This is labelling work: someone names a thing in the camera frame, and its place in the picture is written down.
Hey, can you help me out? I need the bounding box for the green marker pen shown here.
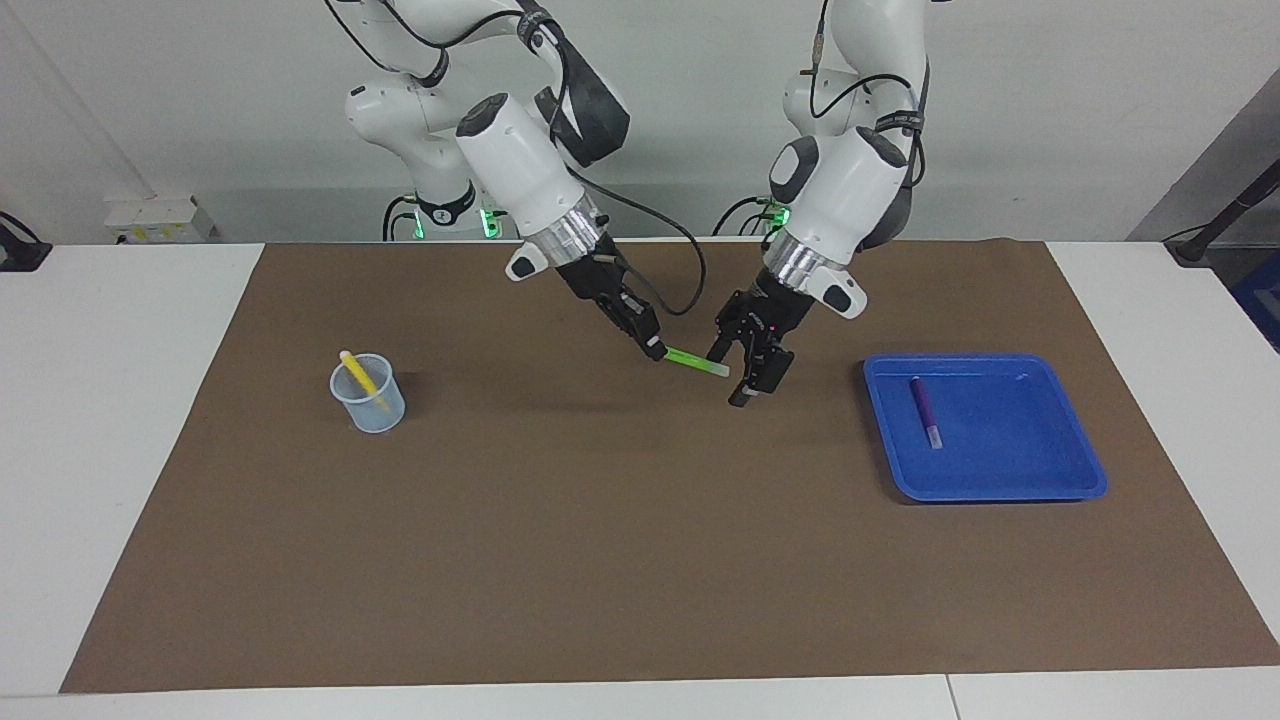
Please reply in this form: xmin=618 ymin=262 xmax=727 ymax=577
xmin=664 ymin=346 xmax=732 ymax=379

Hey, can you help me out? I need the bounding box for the purple marker pen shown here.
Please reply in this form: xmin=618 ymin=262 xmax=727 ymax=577
xmin=909 ymin=375 xmax=945 ymax=451

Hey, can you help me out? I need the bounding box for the yellow marker pen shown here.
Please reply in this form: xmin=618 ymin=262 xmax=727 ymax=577
xmin=339 ymin=349 xmax=392 ymax=412

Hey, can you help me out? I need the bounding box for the blue plastic tray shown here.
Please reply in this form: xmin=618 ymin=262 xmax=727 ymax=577
xmin=863 ymin=352 xmax=1109 ymax=504

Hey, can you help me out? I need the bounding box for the brown table mat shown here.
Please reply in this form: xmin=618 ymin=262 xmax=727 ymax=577
xmin=60 ymin=238 xmax=1280 ymax=694

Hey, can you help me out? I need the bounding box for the clear plastic cup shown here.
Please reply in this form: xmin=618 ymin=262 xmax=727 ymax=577
xmin=329 ymin=352 xmax=407 ymax=434

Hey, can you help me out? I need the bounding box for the black stand pole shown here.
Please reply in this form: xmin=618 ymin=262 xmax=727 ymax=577
xmin=1164 ymin=160 xmax=1280 ymax=267

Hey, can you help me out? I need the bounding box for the blue crate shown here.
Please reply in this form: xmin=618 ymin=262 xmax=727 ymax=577
xmin=1230 ymin=250 xmax=1280 ymax=353

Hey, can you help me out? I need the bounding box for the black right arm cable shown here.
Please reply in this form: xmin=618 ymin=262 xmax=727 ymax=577
xmin=568 ymin=168 xmax=709 ymax=317

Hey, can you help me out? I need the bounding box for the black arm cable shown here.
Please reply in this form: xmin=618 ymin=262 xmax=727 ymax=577
xmin=568 ymin=168 xmax=709 ymax=317
xmin=804 ymin=0 xmax=932 ymax=193

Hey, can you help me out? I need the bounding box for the black base cable bundle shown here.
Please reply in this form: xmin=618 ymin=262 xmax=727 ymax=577
xmin=712 ymin=195 xmax=791 ymax=239

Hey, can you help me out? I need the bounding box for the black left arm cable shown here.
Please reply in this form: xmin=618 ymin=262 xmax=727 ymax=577
xmin=804 ymin=0 xmax=932 ymax=193

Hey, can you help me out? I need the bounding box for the black clamp mount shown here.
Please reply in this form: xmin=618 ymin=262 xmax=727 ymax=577
xmin=0 ymin=211 xmax=54 ymax=273

